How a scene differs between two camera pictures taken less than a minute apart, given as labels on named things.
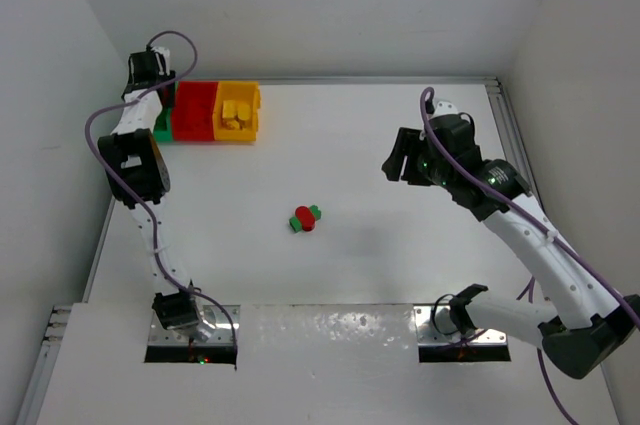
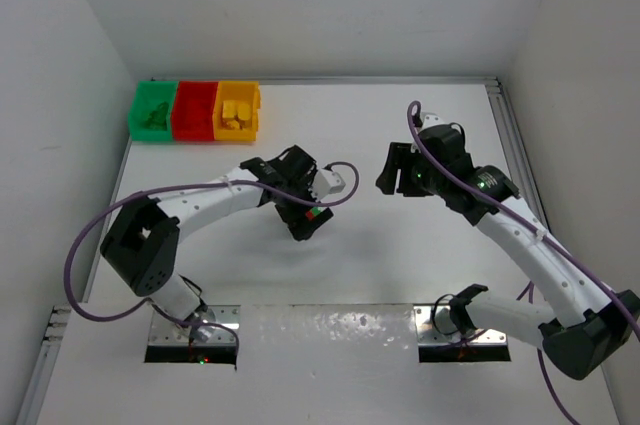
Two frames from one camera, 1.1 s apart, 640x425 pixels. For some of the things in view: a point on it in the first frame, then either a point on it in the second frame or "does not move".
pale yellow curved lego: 229,114 does not move
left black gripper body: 163,90 -> 298,210
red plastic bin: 193,111 does not move
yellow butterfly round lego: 244,111 does not move
